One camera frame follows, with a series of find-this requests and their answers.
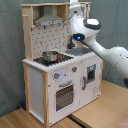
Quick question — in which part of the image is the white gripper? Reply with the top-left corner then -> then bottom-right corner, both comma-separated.
69,0 -> 83,18

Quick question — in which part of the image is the red oven knob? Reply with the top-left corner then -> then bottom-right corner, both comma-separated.
54,73 -> 60,79
71,65 -> 78,73

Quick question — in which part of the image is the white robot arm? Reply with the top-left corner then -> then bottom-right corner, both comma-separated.
69,0 -> 128,81

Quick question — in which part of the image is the wooden toy kitchen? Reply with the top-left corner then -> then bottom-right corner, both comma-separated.
22,3 -> 103,127

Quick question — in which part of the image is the grey range hood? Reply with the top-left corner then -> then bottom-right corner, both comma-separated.
34,5 -> 64,27

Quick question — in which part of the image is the black toy faucet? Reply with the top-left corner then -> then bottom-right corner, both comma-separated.
67,36 -> 75,49

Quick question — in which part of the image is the black toy stovetop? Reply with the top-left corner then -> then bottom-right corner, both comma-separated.
34,53 -> 71,66

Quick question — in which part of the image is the silver toy pot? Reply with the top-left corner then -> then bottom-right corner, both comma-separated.
43,51 -> 58,62

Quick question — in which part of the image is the grey ice dispenser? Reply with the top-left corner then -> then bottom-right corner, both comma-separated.
87,65 -> 96,82

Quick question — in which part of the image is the toy oven door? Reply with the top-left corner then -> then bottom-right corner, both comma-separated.
56,85 -> 74,111

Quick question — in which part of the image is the grey fridge door handle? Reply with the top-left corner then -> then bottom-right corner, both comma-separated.
82,76 -> 86,90

